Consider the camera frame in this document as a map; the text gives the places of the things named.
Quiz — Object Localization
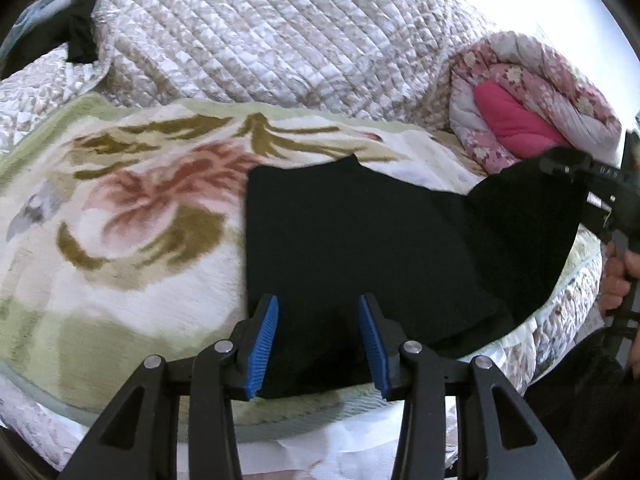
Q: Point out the black pants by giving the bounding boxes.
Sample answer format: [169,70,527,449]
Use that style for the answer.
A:
[245,157,588,399]

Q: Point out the person's right hand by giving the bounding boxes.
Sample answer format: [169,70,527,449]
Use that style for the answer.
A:
[596,238,640,371]

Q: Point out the pink floral rolled comforter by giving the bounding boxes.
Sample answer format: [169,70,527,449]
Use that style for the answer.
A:
[449,32,623,174]

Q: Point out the floral fleece blanket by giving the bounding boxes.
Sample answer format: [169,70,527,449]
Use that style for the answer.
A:
[1,94,484,452]

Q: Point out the quilted floral bedspread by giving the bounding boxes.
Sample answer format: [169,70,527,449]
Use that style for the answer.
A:
[0,0,609,474]

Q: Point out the dark clothes pile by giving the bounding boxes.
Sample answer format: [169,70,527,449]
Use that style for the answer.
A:
[1,0,98,79]

